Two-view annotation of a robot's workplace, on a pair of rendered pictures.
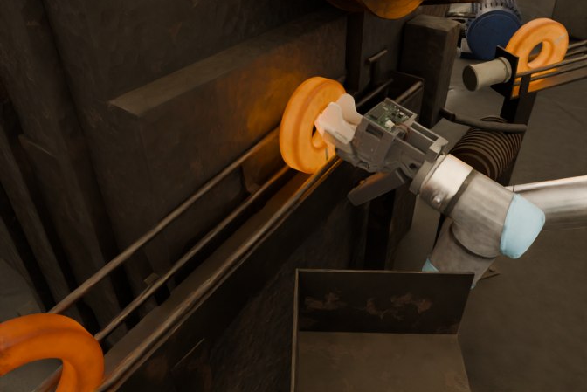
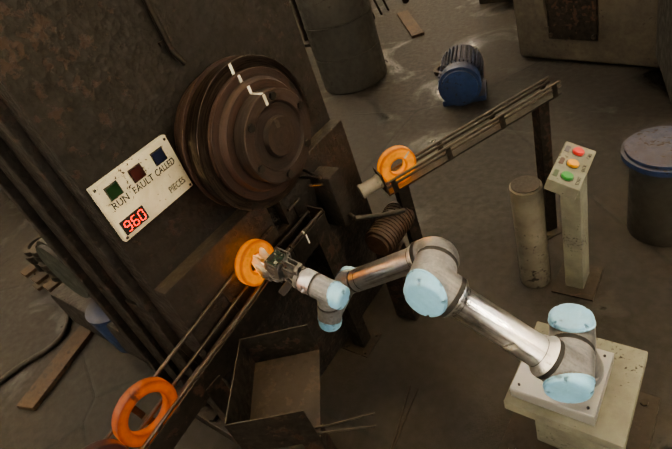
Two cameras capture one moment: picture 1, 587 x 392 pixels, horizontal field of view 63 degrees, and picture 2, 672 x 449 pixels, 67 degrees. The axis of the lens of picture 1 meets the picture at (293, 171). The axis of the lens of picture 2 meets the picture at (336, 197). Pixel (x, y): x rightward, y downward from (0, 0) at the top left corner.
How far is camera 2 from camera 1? 1.02 m
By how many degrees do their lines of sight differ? 7
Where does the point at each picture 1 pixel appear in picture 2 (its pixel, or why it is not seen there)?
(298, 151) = (246, 279)
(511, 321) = (451, 323)
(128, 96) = (161, 284)
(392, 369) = (290, 370)
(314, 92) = (245, 252)
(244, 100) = (213, 265)
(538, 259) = (476, 274)
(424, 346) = (304, 357)
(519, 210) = (331, 290)
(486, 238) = (325, 304)
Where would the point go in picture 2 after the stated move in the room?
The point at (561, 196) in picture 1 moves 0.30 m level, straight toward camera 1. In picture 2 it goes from (367, 272) to (314, 350)
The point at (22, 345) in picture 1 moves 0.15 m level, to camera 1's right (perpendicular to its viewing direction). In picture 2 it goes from (143, 388) to (194, 376)
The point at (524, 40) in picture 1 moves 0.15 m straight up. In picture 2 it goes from (382, 164) to (372, 130)
